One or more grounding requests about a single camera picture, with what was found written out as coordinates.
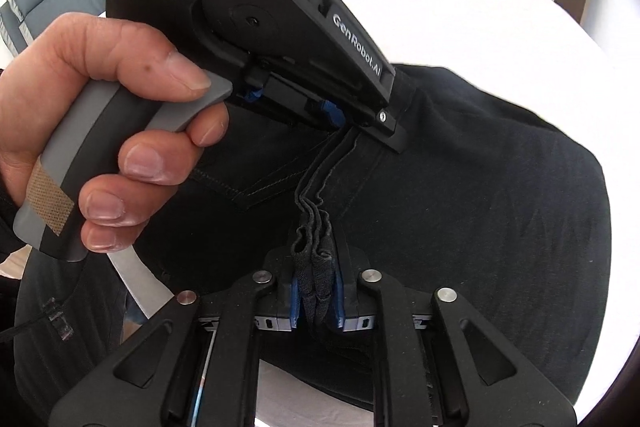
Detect person's left hand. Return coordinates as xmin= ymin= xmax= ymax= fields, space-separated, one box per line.
xmin=0 ymin=14 xmax=231 ymax=253

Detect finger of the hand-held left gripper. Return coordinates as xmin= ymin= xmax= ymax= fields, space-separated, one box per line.
xmin=242 ymin=64 xmax=351 ymax=132
xmin=350 ymin=103 xmax=408 ymax=152

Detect black denim pants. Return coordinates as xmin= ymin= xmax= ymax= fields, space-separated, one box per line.
xmin=132 ymin=63 xmax=613 ymax=408

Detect white bed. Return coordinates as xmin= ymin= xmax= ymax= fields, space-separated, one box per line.
xmin=107 ymin=0 xmax=623 ymax=427

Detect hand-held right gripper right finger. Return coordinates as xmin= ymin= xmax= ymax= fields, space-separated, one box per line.
xmin=330 ymin=243 xmax=576 ymax=427

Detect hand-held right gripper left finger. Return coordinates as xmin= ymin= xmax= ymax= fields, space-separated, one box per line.
xmin=48 ymin=249 xmax=305 ymax=427

